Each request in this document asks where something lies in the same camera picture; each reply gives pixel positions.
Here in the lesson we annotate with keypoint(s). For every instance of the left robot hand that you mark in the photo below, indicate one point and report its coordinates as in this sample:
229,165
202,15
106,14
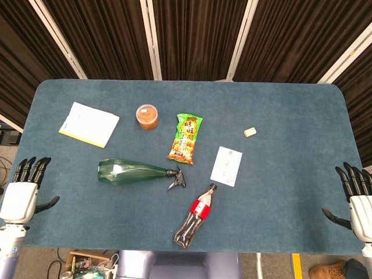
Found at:
18,197

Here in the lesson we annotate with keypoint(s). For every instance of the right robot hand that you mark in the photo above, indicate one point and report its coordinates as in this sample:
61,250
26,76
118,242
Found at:
360,203

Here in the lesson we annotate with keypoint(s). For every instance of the green spray bottle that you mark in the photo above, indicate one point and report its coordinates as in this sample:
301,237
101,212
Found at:
130,173

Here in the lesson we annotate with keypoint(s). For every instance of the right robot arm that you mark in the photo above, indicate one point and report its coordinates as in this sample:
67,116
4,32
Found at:
367,251

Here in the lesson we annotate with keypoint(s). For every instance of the purple robot base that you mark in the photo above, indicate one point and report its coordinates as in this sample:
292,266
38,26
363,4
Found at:
178,265

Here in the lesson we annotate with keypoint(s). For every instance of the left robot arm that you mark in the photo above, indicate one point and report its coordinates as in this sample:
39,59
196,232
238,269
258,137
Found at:
10,247

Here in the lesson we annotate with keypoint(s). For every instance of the cola bottle red label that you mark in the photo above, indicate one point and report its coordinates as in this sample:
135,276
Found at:
197,216

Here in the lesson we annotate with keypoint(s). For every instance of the brown leather shoe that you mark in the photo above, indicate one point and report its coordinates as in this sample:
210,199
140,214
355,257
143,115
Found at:
327,270

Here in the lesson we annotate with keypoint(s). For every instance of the wooden box of clutter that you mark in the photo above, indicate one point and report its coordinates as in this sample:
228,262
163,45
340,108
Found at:
87,264

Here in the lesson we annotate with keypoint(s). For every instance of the blue table mat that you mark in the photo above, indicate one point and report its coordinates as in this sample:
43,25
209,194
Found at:
261,203

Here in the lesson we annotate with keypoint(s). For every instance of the white notepad yellow edge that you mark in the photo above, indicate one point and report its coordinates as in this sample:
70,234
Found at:
89,124

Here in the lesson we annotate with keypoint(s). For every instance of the small white eraser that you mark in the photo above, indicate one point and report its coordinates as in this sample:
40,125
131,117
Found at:
250,132

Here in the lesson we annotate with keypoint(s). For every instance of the white printed card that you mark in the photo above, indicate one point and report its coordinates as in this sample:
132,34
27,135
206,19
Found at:
226,166

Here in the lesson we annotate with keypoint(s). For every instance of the round orange snack tub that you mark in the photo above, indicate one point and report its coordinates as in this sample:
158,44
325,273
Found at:
148,117

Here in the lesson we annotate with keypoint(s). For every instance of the green snack bag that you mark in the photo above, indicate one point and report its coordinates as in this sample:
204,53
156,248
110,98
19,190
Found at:
185,138

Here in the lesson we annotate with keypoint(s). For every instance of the black pleated curtain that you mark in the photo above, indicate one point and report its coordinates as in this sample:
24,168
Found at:
197,35

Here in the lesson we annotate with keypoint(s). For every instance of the white screen frame post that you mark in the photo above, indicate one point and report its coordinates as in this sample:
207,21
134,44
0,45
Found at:
151,39
241,40
346,56
59,37

